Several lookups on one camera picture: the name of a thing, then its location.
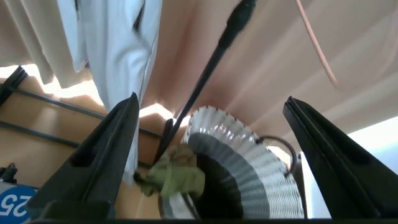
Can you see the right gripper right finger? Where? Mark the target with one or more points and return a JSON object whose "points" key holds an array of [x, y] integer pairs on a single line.
{"points": [[335, 174]]}

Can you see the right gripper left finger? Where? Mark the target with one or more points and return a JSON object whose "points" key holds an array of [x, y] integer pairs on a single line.
{"points": [[62, 193]]}

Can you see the green garment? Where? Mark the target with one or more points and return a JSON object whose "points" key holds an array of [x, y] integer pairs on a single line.
{"points": [[177, 177]]}

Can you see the pale grey shorts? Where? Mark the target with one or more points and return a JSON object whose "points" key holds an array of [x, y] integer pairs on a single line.
{"points": [[118, 46]]}

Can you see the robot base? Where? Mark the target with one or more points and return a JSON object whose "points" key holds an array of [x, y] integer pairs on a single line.
{"points": [[12, 202]]}

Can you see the white laundry basket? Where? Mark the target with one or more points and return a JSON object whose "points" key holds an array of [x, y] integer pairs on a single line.
{"points": [[248, 149]]}

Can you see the pink clothes hanger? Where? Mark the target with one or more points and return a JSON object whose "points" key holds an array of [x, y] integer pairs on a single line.
{"points": [[317, 46]]}

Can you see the black clothes rack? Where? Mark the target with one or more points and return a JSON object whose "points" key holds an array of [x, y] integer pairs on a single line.
{"points": [[236, 18]]}

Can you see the beige curtain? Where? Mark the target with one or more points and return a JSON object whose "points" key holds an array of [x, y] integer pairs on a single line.
{"points": [[273, 62]]}

